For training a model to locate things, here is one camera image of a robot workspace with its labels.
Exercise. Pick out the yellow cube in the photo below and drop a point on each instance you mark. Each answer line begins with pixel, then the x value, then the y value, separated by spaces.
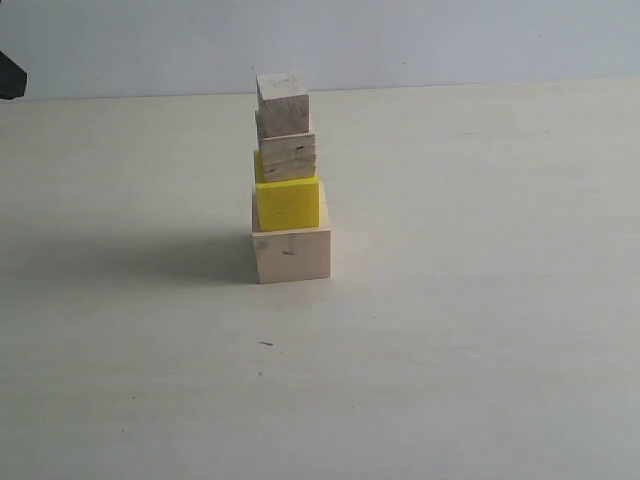
pixel 286 204

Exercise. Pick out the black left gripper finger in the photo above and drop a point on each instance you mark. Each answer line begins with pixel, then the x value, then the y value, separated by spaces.
pixel 13 79

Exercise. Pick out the large wooden base cube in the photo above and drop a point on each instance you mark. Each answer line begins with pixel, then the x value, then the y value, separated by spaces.
pixel 295 254

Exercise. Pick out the medium wooden cube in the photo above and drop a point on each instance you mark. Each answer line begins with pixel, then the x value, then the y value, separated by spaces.
pixel 286 157

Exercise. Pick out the small wooden cube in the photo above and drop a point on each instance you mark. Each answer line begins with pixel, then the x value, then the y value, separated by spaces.
pixel 283 103

